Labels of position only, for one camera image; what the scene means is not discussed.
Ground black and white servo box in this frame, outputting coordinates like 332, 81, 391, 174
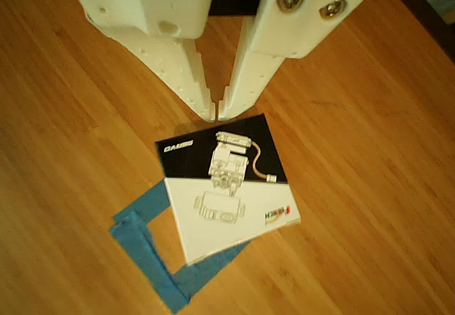
155, 113, 302, 267

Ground blue tape square target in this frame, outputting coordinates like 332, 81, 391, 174
109, 181, 252, 314

